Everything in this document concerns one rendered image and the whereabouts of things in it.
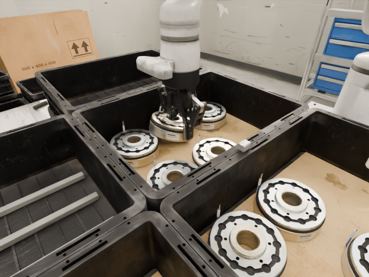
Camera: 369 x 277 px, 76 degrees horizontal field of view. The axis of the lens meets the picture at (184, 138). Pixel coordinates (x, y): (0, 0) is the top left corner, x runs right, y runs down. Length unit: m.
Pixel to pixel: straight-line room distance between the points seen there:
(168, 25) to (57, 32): 2.82
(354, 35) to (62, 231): 2.18
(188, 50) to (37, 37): 2.78
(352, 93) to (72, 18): 3.00
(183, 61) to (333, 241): 0.37
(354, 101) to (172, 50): 0.44
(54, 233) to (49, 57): 2.82
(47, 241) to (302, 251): 0.37
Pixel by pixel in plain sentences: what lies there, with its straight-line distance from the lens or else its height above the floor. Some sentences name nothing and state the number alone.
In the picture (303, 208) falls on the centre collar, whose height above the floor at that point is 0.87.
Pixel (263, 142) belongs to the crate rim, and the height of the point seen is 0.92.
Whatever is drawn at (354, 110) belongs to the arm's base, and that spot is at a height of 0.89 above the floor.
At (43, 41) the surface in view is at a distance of 3.16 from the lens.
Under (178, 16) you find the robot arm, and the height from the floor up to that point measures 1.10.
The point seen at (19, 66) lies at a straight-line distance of 3.09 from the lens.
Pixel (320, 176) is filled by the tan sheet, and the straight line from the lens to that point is 0.54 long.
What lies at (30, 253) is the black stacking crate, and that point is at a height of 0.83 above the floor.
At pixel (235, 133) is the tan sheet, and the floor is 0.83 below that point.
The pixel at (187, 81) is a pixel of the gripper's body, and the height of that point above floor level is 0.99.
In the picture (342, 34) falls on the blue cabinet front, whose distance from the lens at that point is 2.28.
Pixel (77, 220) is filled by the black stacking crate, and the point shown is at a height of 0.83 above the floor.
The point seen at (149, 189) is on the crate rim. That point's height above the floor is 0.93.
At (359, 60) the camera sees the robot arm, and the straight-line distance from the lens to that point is 0.67.
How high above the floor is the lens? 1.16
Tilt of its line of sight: 35 degrees down
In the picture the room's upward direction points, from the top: straight up
